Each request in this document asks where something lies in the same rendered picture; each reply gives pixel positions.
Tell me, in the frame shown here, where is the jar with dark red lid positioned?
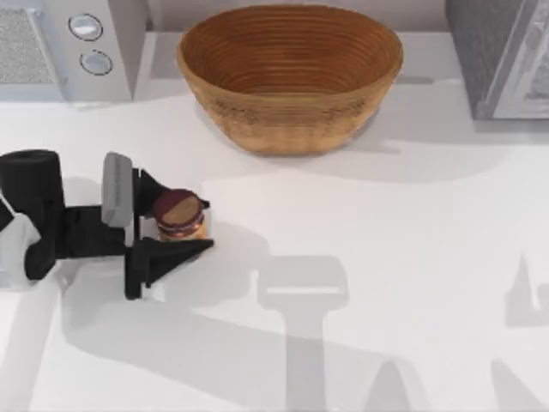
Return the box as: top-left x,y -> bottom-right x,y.
153,188 -> 212,243

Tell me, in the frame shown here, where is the pale grey rounded box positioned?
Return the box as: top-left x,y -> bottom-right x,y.
100,151 -> 134,227

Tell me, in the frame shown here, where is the round microwave knob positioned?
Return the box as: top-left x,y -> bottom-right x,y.
68,12 -> 105,42
79,49 -> 114,76

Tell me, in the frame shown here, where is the pale microwave oven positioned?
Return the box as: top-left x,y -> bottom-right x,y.
0,0 -> 150,103

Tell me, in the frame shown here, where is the brown woven basket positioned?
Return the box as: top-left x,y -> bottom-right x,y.
176,3 -> 405,157

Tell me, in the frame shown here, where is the microwave door with mesh window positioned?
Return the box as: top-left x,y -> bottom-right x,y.
0,4 -> 70,94

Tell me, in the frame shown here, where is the pale grey cabinet door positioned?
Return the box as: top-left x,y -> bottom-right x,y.
483,0 -> 549,120

